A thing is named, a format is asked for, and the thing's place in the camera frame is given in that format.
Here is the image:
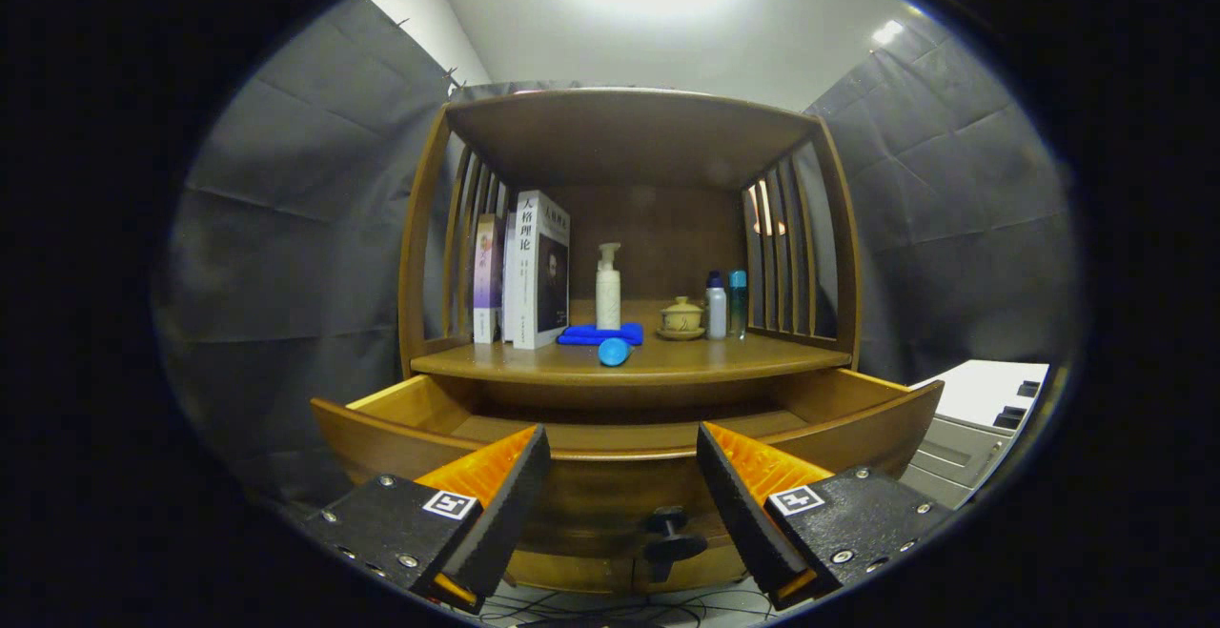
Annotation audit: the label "blue folded cloth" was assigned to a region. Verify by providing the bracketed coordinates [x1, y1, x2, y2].
[557, 323, 644, 347]

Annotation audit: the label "purple book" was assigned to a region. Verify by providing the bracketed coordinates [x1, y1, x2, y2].
[473, 213, 506, 345]

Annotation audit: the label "white grey drawer unit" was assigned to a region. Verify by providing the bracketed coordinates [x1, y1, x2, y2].
[896, 359, 1052, 510]

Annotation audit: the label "wooden drawer with black knob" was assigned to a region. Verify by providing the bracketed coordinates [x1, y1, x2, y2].
[310, 368, 945, 583]

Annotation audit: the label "white bottle with blue cap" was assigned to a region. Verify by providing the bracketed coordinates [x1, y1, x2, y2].
[705, 272, 728, 340]

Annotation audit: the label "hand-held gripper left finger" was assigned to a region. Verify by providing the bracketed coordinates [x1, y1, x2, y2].
[295, 424, 552, 615]

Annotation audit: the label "thin white book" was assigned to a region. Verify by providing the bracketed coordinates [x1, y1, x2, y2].
[501, 212, 518, 343]

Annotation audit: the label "wooden cabinet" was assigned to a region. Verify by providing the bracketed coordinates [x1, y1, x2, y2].
[397, 87, 864, 596]

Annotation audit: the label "wooden countertop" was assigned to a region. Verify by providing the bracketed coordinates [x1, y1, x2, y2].
[410, 328, 854, 388]

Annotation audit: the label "white portrait book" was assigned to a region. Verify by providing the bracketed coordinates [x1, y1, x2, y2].
[513, 190, 572, 351]

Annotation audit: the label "yellow lidded teacup with saucer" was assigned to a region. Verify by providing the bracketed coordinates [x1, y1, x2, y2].
[656, 296, 706, 341]

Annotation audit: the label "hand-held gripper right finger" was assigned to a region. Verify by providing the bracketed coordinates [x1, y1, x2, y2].
[696, 421, 954, 613]

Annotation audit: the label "wooden cabinet door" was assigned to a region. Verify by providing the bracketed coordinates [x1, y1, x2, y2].
[634, 552, 754, 594]
[503, 547, 638, 596]

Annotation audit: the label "white pump bottle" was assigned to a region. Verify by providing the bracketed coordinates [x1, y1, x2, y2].
[596, 243, 622, 331]

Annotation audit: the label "black floor cables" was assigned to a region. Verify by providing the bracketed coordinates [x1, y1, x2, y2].
[477, 585, 773, 627]

